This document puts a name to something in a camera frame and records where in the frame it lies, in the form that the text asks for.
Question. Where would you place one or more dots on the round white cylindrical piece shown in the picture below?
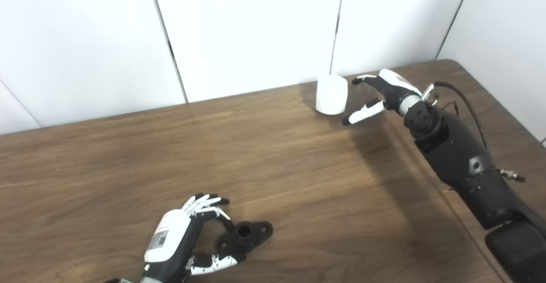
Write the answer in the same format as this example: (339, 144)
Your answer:
(332, 95)

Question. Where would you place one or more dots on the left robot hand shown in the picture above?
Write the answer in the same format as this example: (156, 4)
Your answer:
(170, 236)

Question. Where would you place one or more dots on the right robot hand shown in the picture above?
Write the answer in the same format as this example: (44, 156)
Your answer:
(394, 88)

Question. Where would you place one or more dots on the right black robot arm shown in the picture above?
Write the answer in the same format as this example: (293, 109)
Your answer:
(465, 155)

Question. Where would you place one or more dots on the black flanged holder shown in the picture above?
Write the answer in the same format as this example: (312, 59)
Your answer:
(251, 236)

